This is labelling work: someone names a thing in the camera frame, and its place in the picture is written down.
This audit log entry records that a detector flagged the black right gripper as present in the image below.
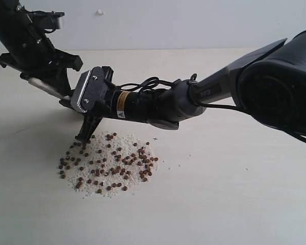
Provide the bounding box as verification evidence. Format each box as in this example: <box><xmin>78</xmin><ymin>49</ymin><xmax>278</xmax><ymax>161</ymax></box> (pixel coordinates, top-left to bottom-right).
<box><xmin>75</xmin><ymin>66</ymin><xmax>153</xmax><ymax>143</ymax></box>

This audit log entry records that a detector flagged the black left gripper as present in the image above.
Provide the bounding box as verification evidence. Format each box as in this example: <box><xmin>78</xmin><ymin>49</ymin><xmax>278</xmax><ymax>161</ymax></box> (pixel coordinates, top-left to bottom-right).
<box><xmin>0</xmin><ymin>15</ymin><xmax>82</xmax><ymax>95</ymax></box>

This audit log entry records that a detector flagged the white wooden paint brush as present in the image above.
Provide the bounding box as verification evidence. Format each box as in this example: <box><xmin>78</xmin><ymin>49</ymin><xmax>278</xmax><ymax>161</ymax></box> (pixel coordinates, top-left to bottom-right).
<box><xmin>28</xmin><ymin>78</ymin><xmax>72</xmax><ymax>109</ymax></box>

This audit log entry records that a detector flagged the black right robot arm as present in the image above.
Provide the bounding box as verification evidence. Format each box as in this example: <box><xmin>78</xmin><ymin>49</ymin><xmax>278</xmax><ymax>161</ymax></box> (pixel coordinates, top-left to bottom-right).
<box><xmin>71</xmin><ymin>30</ymin><xmax>306</xmax><ymax>143</ymax></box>

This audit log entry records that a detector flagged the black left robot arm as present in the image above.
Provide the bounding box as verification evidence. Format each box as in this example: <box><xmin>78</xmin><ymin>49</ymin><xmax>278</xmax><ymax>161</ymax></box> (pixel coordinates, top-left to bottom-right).
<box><xmin>0</xmin><ymin>1</ymin><xmax>83</xmax><ymax>97</ymax></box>

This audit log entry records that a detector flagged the pile of white grains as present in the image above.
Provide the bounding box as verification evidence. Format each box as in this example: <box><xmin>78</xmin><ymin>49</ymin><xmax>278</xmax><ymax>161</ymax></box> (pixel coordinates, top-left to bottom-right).
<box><xmin>58</xmin><ymin>132</ymin><xmax>159</xmax><ymax>198</ymax></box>

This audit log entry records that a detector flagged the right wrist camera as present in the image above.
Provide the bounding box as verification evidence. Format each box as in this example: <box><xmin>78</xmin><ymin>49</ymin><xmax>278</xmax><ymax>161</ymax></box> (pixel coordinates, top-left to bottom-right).
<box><xmin>70</xmin><ymin>66</ymin><xmax>107</xmax><ymax>113</ymax></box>

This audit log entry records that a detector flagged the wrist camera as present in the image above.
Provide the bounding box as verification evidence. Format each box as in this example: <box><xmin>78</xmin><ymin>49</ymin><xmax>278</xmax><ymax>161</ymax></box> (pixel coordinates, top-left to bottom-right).
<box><xmin>26</xmin><ymin>10</ymin><xmax>65</xmax><ymax>33</ymax></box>
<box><xmin>70</xmin><ymin>66</ymin><xmax>107</xmax><ymax>113</ymax></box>

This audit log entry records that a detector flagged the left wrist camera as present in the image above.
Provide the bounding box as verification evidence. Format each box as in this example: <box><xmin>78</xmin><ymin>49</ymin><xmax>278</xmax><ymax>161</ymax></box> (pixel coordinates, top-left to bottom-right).
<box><xmin>26</xmin><ymin>10</ymin><xmax>65</xmax><ymax>33</ymax></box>

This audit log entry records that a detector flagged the white wall plug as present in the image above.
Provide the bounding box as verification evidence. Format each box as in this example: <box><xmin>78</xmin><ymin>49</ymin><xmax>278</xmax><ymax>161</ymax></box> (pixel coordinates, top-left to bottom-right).
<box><xmin>95</xmin><ymin>10</ymin><xmax>105</xmax><ymax>16</ymax></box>

